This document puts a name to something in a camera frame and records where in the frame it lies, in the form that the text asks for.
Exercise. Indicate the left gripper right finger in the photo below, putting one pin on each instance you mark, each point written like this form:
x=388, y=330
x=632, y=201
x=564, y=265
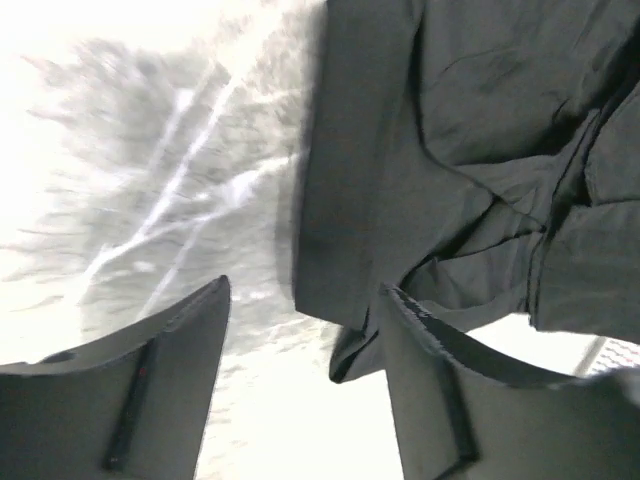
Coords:
x=463, y=410

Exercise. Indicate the black long sleeve shirt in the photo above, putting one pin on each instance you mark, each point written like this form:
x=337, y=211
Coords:
x=483, y=156

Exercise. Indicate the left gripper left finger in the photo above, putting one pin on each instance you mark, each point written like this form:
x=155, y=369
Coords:
x=131, y=405

